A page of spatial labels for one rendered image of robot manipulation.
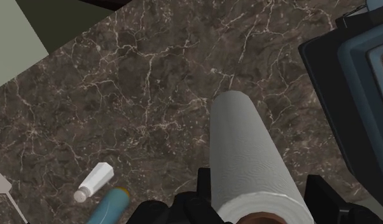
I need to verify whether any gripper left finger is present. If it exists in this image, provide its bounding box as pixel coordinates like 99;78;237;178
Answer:
127;167;233;224

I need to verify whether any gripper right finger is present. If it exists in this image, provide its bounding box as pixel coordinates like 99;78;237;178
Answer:
303;174;383;224

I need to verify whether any light blue cylinder bottle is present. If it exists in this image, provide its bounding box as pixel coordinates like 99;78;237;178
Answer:
87;186;131;224

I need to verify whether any white paper towel roll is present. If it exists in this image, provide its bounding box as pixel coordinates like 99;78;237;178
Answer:
209;90;315;224

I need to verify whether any white salt shaker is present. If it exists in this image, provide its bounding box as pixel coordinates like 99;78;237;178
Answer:
73;162;115;204

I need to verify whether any black and blue microwave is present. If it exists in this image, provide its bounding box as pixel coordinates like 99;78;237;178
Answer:
298;0;383;215

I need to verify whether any grey spatula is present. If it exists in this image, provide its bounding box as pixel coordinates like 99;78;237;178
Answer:
0;167;29;224

